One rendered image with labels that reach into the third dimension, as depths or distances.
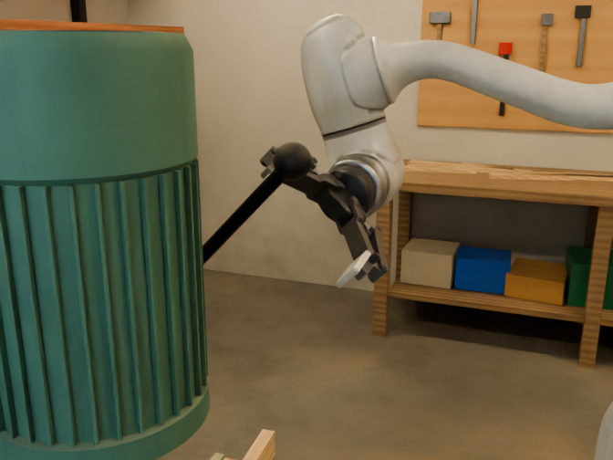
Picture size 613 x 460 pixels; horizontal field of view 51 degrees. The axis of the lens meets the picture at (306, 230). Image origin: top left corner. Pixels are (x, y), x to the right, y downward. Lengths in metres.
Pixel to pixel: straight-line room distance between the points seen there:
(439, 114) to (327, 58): 2.83
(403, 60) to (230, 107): 3.26
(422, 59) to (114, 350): 0.65
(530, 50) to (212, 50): 1.88
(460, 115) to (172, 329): 3.34
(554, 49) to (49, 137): 3.39
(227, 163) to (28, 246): 3.82
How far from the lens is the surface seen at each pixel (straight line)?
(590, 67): 3.70
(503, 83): 0.97
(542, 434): 2.86
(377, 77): 0.95
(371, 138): 0.96
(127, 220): 0.44
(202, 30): 4.25
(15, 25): 3.00
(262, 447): 0.98
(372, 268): 0.77
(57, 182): 0.43
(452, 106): 3.74
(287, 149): 0.57
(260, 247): 4.29
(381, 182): 0.90
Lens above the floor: 1.50
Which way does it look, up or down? 16 degrees down
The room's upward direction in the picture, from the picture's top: straight up
